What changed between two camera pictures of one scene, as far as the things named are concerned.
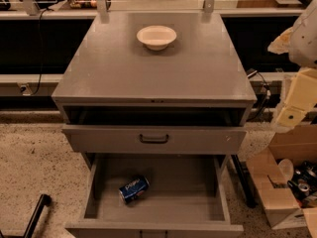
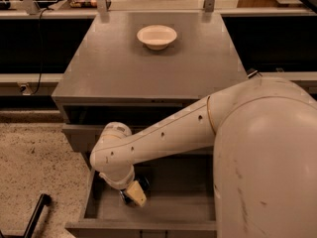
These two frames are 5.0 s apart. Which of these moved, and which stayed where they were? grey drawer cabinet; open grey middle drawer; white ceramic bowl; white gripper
Moved: white gripper
Stayed: grey drawer cabinet; open grey middle drawer; white ceramic bowl
